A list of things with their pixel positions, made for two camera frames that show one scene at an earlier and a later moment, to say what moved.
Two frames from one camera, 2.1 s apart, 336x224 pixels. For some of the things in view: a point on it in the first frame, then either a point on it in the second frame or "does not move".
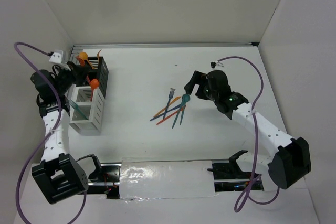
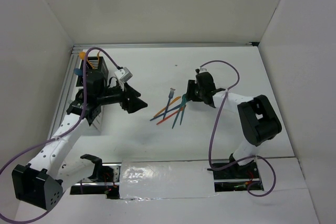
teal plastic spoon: [186, 98] does not move
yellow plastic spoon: [84, 56] does not move
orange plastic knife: [171, 115] does not move
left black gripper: [71, 67] → [134, 104]
